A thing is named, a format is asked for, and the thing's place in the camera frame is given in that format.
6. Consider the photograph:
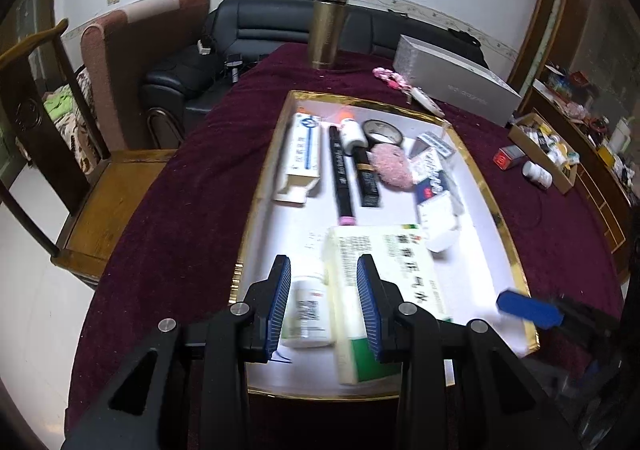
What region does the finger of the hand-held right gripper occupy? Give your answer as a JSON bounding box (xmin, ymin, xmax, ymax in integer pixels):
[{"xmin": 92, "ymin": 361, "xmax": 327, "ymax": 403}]
[{"xmin": 495, "ymin": 287, "xmax": 568, "ymax": 331}]

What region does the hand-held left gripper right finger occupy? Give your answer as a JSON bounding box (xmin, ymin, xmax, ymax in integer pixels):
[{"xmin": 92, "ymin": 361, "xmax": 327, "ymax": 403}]
[{"xmin": 356, "ymin": 254, "xmax": 583, "ymax": 450}]

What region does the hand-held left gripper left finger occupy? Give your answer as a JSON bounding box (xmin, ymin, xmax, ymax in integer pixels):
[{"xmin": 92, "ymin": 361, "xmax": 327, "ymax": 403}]
[{"xmin": 62, "ymin": 255, "xmax": 292, "ymax": 450}]

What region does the white green label medicine bottle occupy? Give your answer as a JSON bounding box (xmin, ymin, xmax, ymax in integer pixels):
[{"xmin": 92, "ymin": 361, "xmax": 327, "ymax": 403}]
[{"xmin": 280, "ymin": 275, "xmax": 335, "ymax": 350}]

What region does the large green white medicine box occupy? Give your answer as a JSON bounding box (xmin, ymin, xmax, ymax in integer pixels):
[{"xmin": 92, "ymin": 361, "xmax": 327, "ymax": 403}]
[{"xmin": 322, "ymin": 224, "xmax": 453, "ymax": 386}]

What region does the gold rimmed white tray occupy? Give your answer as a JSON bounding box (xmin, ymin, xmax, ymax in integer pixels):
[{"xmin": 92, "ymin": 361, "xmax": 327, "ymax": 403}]
[{"xmin": 227, "ymin": 90, "xmax": 541, "ymax": 403}]

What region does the small white barcode box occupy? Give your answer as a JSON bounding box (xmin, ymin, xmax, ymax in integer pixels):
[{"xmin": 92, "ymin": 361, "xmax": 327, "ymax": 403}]
[{"xmin": 417, "ymin": 192, "xmax": 462, "ymax": 253}]

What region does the long white medicine box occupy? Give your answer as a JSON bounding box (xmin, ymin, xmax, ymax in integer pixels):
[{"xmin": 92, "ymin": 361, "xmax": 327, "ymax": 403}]
[{"xmin": 412, "ymin": 150, "xmax": 453, "ymax": 206}]

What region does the pink plush toy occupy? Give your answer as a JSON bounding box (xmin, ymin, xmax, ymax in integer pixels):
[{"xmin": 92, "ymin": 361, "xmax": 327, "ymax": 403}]
[{"xmin": 367, "ymin": 144, "xmax": 416, "ymax": 191}]

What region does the black tube with gold band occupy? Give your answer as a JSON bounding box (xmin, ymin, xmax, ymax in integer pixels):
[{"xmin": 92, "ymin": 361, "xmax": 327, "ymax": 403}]
[{"xmin": 352, "ymin": 145, "xmax": 381, "ymax": 208}]

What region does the burgundy tablecloth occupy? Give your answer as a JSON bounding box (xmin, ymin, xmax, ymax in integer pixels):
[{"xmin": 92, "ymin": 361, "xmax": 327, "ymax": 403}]
[{"xmin": 67, "ymin": 42, "xmax": 626, "ymax": 450}]

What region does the white red label medicine bottle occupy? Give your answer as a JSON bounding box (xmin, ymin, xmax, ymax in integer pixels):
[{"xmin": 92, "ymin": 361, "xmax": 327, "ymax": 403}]
[{"xmin": 521, "ymin": 160, "xmax": 555, "ymax": 190}]

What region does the open cardboard box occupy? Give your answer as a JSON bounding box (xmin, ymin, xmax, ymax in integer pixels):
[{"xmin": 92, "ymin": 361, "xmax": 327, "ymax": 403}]
[{"xmin": 507, "ymin": 112, "xmax": 581, "ymax": 196}]

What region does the black marker pen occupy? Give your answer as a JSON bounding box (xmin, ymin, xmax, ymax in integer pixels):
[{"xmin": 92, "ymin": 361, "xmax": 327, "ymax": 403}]
[{"xmin": 327, "ymin": 125, "xmax": 358, "ymax": 227}]

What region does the grey orange carton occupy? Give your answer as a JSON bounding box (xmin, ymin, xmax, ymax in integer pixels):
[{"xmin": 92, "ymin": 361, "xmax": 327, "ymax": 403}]
[{"xmin": 492, "ymin": 145, "xmax": 531, "ymax": 171}]

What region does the white blue ointment box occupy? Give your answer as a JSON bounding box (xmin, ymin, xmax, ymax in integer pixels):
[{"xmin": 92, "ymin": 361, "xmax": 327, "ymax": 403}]
[{"xmin": 273, "ymin": 111, "xmax": 323, "ymax": 206}]

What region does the grey tape roll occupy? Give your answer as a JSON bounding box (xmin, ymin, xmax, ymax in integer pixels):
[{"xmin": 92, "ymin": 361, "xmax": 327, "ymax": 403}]
[{"xmin": 362, "ymin": 119, "xmax": 405, "ymax": 148}]

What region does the small white orange cap bottle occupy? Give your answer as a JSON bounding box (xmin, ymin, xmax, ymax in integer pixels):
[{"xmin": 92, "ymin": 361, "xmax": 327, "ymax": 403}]
[{"xmin": 337, "ymin": 115, "xmax": 368, "ymax": 151}]

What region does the silver blister pack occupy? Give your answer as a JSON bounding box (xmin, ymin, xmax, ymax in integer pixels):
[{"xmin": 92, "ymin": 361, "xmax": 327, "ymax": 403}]
[{"xmin": 409, "ymin": 130, "xmax": 456, "ymax": 162}]

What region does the wooden chair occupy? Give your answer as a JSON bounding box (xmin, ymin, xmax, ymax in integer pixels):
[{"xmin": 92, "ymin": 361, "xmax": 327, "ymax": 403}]
[{"xmin": 0, "ymin": 19, "xmax": 178, "ymax": 288}]

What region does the key fob with pink charm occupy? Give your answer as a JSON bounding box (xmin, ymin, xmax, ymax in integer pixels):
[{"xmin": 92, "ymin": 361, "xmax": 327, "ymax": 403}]
[{"xmin": 372, "ymin": 67, "xmax": 446, "ymax": 118}]

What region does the grey shoe box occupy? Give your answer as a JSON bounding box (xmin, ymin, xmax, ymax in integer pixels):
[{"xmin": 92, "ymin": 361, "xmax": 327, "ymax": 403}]
[{"xmin": 392, "ymin": 34, "xmax": 523, "ymax": 128}]

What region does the black bag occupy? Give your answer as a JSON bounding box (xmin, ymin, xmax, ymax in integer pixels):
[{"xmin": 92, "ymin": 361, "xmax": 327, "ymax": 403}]
[{"xmin": 447, "ymin": 29, "xmax": 483, "ymax": 51}]

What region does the gold thermos bottle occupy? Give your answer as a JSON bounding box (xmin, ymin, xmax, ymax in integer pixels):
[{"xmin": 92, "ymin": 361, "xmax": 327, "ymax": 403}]
[{"xmin": 307, "ymin": 0, "xmax": 352, "ymax": 71}]

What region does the patterned cloth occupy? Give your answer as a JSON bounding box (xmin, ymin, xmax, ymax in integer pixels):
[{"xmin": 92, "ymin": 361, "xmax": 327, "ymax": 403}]
[{"xmin": 42, "ymin": 70, "xmax": 101, "ymax": 181}]

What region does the black leather sofa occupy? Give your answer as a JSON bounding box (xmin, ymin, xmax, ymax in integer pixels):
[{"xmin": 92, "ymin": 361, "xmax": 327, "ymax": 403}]
[{"xmin": 140, "ymin": 0, "xmax": 488, "ymax": 151}]

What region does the brown pink armchair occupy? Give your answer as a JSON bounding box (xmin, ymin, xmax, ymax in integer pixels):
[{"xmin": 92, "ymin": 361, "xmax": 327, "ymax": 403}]
[{"xmin": 80, "ymin": 0, "xmax": 211, "ymax": 153}]

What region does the wooden door frame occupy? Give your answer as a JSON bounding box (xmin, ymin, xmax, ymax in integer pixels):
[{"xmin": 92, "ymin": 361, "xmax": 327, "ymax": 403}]
[{"xmin": 505, "ymin": 0, "xmax": 593, "ymax": 96}]

